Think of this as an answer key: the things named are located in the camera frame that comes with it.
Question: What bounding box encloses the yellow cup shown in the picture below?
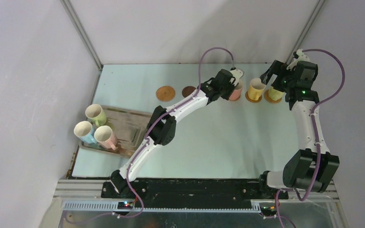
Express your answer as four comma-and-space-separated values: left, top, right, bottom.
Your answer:
247, 78, 266, 100

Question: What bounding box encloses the pink cup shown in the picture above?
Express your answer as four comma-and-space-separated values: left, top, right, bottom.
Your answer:
94, 125, 118, 150
229, 79, 243, 101

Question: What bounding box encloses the light yellow-green cup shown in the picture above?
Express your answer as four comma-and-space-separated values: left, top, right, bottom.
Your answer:
268, 86, 285, 102

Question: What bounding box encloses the woven rattan coaster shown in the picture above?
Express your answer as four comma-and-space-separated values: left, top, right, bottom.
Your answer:
155, 85, 175, 102
264, 90, 282, 104

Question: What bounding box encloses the dark wooden coaster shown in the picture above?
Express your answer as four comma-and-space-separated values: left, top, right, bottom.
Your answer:
182, 86, 196, 98

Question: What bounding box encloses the pink cup front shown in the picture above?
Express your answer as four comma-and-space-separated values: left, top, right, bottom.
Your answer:
94, 125, 118, 150

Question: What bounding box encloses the light green cup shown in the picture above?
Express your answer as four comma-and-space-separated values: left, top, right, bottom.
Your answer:
85, 104, 107, 127

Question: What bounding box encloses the light blue cup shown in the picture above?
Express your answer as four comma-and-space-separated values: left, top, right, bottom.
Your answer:
73, 121, 97, 144

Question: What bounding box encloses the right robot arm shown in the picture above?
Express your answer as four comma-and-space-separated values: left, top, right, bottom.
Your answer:
257, 60, 340, 199

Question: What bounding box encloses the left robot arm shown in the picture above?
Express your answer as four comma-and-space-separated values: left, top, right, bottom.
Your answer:
110, 67, 244, 198

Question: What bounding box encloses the metal tray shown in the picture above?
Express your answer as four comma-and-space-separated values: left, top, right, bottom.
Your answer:
79, 105, 152, 158

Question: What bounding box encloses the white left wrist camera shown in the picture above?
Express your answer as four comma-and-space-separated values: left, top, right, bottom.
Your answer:
230, 67, 244, 86

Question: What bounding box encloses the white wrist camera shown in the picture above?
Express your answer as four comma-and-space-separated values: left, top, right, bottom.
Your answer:
286, 49, 310, 70
230, 67, 244, 86

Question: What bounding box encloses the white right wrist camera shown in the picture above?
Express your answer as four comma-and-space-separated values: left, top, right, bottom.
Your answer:
286, 49, 310, 70

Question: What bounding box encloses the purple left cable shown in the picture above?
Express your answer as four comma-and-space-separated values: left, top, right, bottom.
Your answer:
111, 47, 235, 219

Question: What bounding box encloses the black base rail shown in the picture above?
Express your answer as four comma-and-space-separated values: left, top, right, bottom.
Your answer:
101, 178, 277, 210

